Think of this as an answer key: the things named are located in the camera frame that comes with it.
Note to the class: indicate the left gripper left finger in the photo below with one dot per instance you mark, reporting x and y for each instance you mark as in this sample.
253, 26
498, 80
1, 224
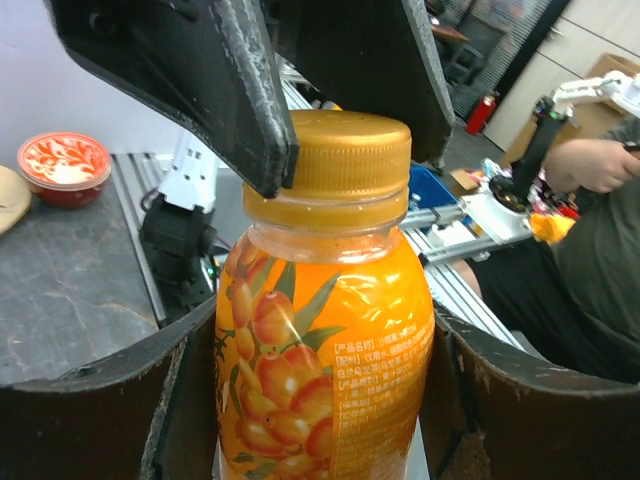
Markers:
145, 412

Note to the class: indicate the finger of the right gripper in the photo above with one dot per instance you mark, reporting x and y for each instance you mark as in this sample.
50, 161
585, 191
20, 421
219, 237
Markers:
206, 65
376, 57

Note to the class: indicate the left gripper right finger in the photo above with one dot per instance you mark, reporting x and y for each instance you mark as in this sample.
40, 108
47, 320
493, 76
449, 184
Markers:
492, 411

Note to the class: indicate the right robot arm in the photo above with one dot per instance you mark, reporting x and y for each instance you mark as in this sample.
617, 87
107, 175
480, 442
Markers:
176, 232

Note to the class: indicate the red fire extinguisher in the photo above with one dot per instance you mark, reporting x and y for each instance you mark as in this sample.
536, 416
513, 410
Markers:
482, 113

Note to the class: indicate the blue plastic bin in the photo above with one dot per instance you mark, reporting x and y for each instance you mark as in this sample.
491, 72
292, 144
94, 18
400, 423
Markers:
428, 194

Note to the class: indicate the person in green shirt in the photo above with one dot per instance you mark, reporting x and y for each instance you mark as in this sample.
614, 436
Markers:
577, 301

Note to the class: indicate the red white patterned bowl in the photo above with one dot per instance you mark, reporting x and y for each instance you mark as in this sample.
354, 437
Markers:
65, 169

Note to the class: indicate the cardboard boxes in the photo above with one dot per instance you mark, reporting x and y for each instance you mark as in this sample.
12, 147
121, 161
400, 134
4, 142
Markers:
584, 108

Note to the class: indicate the beige bird plate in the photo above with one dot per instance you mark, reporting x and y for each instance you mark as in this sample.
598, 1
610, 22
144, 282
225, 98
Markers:
15, 198

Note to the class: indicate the slotted cable duct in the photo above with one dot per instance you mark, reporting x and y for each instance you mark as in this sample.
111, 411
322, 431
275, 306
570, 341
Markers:
449, 289

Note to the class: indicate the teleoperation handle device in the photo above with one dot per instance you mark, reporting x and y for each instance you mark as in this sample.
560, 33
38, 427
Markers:
495, 216

